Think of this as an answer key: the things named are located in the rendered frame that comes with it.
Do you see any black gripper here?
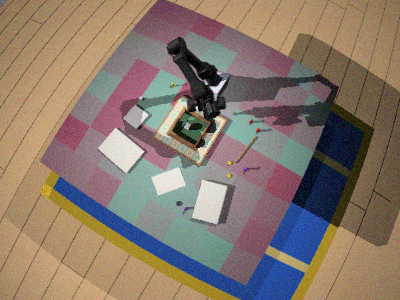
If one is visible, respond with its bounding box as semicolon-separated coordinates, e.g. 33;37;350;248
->
187;97;226;112

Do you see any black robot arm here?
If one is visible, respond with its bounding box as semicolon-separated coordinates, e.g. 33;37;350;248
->
166;37;223;119

